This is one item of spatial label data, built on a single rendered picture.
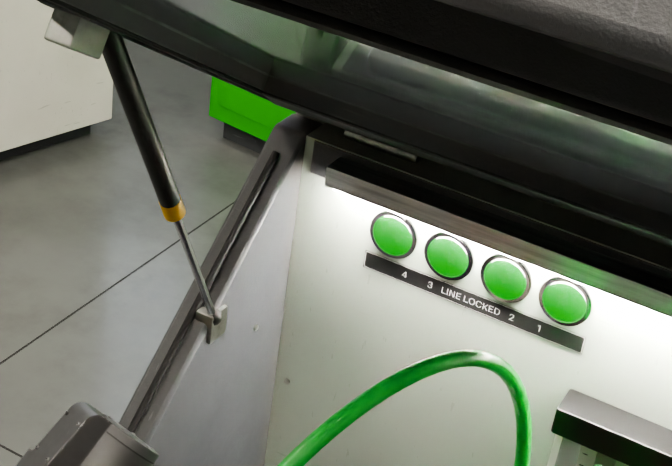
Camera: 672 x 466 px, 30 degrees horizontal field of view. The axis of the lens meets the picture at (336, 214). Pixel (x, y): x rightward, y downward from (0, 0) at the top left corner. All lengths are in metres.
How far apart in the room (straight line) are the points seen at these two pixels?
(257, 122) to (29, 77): 0.76
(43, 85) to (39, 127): 0.15
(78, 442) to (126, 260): 2.79
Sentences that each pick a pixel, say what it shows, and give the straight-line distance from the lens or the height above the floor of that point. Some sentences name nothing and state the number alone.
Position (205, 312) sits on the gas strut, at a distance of 1.20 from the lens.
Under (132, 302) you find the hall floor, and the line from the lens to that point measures 3.50.
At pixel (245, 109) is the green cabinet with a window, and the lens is 4.21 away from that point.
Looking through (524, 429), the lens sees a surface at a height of 1.30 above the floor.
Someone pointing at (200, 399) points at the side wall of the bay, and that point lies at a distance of 1.25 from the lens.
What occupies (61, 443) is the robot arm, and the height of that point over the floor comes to 1.42.
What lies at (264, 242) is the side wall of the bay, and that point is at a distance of 1.24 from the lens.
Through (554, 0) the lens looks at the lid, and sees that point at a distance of 0.21.
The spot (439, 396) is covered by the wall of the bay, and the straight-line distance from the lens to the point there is 1.30.
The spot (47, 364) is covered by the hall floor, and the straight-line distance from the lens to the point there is 3.28.
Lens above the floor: 2.01
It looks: 30 degrees down
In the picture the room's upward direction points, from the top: 8 degrees clockwise
